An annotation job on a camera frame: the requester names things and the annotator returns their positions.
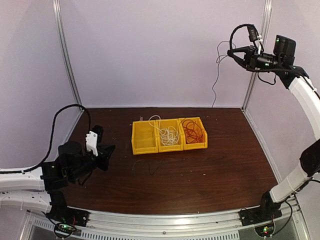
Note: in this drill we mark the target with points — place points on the left circuit board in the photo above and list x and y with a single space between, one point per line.
63 230

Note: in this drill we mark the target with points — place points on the yellow bin left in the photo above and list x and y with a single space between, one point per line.
144 138

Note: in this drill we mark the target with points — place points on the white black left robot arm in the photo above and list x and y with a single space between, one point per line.
38 189

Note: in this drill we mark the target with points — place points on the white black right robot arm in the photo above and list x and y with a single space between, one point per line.
298 83

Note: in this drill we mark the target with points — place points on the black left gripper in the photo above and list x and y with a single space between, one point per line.
104 155

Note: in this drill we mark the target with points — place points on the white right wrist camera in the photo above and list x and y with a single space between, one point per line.
256 38

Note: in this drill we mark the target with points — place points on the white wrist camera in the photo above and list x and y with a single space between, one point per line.
256 38
93 138

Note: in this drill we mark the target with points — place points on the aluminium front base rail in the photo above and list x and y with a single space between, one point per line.
221 225

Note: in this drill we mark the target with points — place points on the right circuit board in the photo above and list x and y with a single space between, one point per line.
265 230

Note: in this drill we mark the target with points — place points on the circuit board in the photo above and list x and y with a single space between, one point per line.
63 230
265 230

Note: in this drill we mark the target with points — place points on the yellow bin right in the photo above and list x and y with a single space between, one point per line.
194 133

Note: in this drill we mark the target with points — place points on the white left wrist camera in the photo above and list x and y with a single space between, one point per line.
93 138

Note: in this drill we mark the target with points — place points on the yellow bin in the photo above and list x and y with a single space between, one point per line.
144 138
194 133
170 138

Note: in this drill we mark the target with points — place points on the yellow bin middle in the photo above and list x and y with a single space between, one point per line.
170 138

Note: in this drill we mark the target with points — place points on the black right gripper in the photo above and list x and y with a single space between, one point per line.
245 62

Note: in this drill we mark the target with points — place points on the aluminium left corner post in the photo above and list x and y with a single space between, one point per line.
64 50

